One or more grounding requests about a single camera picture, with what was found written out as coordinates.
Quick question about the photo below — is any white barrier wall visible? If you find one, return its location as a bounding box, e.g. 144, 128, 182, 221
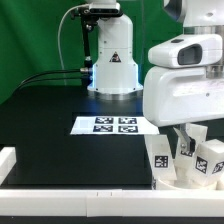
0, 189, 224, 217
0, 147, 16, 185

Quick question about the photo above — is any black camera on stand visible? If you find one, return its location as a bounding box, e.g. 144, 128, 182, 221
80, 3, 122, 18

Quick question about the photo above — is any green backdrop curtain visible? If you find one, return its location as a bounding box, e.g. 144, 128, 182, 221
0, 0, 182, 103

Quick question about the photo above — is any white front barrier wall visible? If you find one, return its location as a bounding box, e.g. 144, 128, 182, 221
0, 189, 224, 217

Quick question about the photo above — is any white marker sheet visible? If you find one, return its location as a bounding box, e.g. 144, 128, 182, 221
70, 116, 159, 135

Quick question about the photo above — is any black cable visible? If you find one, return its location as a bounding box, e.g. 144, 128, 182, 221
16, 77, 92, 93
16, 68, 92, 91

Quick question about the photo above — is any black cable lower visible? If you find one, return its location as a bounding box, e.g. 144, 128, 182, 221
16, 77, 92, 93

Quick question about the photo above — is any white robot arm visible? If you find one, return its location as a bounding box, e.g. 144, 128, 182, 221
86, 0, 224, 152

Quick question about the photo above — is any grey camera cable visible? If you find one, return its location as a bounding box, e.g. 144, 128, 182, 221
56, 4, 90, 87

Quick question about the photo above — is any white round stool seat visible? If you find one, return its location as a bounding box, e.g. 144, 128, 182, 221
152, 177, 219, 190

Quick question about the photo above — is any black camera stand pole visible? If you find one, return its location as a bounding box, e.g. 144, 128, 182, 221
81, 16, 97, 87

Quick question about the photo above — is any black cable upper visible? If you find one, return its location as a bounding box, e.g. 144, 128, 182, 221
16, 68, 92, 91

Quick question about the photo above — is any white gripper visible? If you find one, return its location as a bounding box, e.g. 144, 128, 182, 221
143, 66, 224, 156

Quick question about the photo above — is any white left barrier wall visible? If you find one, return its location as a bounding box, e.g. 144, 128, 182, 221
0, 147, 16, 185

